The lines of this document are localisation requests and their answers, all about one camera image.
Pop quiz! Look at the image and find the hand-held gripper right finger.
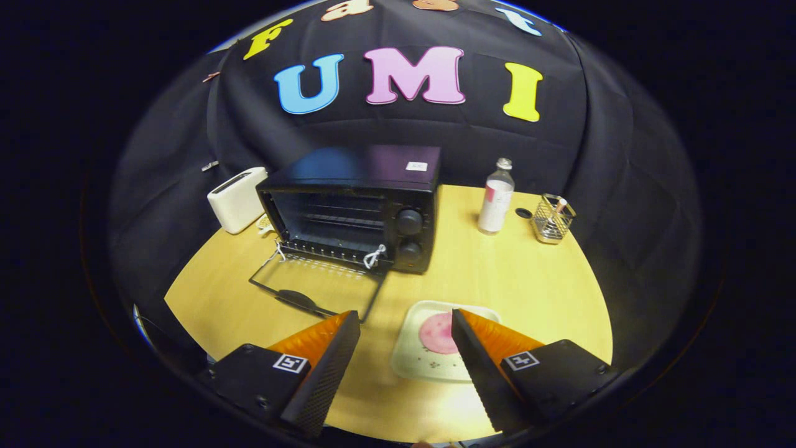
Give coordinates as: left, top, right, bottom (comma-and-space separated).
451, 309, 621, 434

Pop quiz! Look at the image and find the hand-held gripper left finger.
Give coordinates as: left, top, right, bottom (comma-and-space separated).
208, 310, 361, 438

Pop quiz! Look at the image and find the pink ham slice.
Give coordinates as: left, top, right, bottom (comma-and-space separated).
419, 312, 461, 355

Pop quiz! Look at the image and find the cream square plate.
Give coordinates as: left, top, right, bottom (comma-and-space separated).
391, 301, 501, 383

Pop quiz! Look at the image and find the black toaster oven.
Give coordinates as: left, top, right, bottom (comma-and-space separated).
249, 145, 442, 324

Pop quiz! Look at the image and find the white bread toaster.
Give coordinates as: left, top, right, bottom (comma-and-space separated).
207, 167, 269, 235

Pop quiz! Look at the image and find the clear plastic bottle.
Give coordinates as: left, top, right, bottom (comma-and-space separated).
478, 157, 516, 235

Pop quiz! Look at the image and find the wire mesh holder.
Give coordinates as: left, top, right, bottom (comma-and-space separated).
532, 194, 577, 245

